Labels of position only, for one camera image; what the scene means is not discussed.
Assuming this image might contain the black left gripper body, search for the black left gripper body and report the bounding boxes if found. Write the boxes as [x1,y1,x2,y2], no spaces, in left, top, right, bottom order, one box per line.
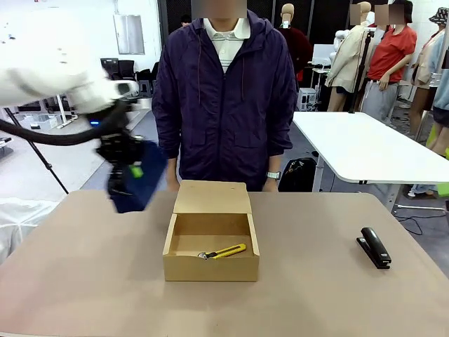
[97,101,145,166]

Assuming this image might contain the navy blue fabric pouch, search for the navy blue fabric pouch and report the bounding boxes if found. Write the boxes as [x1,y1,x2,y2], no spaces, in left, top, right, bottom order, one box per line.
[107,140,168,214]

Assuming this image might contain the yellow utility knife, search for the yellow utility knife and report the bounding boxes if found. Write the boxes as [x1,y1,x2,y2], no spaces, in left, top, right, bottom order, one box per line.
[197,243,247,261]

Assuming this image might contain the brown cardboard box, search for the brown cardboard box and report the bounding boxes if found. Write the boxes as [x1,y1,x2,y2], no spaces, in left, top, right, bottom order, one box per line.
[162,180,261,282]

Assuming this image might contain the black stapler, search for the black stapler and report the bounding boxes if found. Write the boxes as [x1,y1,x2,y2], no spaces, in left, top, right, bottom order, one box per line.
[356,227,392,270]

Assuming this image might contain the person's left forearm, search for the person's left forearm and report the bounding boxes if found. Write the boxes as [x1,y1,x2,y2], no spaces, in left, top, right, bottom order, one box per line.
[268,105,295,173]

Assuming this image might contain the person's right forearm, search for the person's right forearm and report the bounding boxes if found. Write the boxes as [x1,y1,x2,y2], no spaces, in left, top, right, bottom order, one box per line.
[154,105,182,161]

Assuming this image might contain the person's left hand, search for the person's left hand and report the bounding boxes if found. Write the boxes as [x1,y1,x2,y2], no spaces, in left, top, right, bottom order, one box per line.
[262,177,281,193]

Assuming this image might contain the black tripod leg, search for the black tripod leg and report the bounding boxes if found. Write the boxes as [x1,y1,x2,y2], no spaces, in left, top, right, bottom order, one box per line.
[3,107,69,194]

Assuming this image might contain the person in purple jacket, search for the person in purple jacket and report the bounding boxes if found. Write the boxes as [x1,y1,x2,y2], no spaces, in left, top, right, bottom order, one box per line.
[151,8,298,193]

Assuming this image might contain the white cover sheet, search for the white cover sheet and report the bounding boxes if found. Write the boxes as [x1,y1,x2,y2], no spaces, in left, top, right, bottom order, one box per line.
[0,197,67,266]

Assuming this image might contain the white computer case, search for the white computer case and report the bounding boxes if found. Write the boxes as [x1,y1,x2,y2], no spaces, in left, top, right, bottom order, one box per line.
[297,87,319,112]

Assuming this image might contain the mannequin in dark red top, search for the mannequin in dark red top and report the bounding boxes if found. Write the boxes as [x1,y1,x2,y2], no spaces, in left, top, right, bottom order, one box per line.
[280,3,314,84]

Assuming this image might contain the white table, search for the white table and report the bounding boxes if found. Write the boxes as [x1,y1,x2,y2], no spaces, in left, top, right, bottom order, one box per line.
[291,111,449,215]

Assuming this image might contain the mannequin in beige coat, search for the mannequin in beige coat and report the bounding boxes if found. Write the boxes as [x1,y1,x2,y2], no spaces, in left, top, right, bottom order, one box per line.
[324,1,375,113]

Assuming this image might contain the black light stand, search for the black light stand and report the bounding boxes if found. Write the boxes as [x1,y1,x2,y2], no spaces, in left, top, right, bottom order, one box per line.
[349,29,373,114]

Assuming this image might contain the mannequin with bucket hat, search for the mannequin with bucket hat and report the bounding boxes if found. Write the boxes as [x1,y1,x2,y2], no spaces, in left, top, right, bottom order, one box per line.
[410,6,449,155]

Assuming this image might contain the black left arm cable sleeve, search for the black left arm cable sleeve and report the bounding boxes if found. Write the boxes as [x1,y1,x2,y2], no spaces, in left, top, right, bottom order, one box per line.
[0,105,122,147]

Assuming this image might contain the white wall panel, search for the white wall panel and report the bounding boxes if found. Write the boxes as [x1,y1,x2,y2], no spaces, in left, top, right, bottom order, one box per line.
[113,14,146,55]

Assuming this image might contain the black floor cable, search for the black floor cable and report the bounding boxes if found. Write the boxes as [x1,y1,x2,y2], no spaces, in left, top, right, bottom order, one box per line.
[396,214,424,235]

